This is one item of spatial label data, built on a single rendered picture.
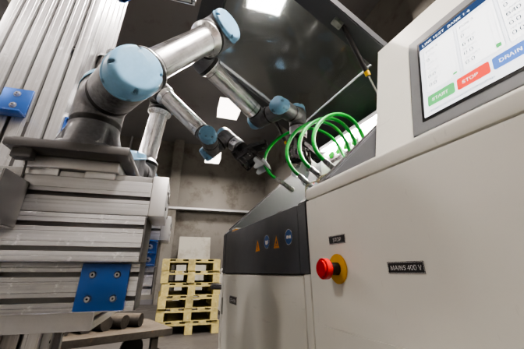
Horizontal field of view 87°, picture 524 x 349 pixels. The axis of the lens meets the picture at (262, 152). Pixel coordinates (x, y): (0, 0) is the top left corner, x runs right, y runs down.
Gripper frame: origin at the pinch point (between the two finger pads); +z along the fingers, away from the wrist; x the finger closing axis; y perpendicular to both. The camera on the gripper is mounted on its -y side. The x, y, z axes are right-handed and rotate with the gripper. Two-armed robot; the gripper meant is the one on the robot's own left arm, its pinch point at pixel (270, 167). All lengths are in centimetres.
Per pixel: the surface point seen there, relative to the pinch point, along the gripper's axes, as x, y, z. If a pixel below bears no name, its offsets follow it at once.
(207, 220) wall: -663, 62, -423
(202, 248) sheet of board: -648, 121, -349
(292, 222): 33, 17, 38
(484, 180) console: 68, 6, 63
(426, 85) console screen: 45, -31, 41
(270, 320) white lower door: 17, 37, 47
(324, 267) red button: 47, 22, 53
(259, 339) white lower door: 10, 43, 46
